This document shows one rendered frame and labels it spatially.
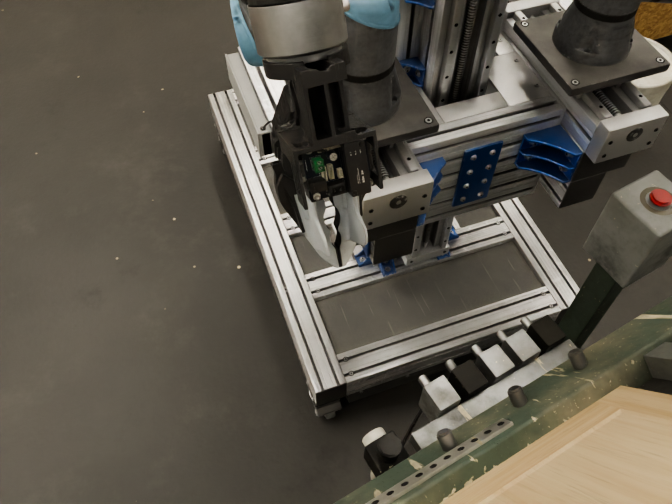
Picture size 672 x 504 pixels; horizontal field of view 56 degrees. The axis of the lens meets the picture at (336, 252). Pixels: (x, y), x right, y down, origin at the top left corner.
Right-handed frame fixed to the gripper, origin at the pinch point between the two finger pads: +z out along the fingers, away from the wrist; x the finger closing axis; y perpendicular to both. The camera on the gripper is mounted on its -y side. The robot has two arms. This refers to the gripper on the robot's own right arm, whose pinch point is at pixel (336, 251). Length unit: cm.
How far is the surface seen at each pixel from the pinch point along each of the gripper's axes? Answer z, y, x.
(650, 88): 43, -125, 148
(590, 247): 40, -42, 62
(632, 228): 31, -32, 63
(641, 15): 31, -174, 184
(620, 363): 41, -11, 45
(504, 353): 47, -29, 34
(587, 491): 37.6, 9.0, 23.8
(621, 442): 39, 3, 33
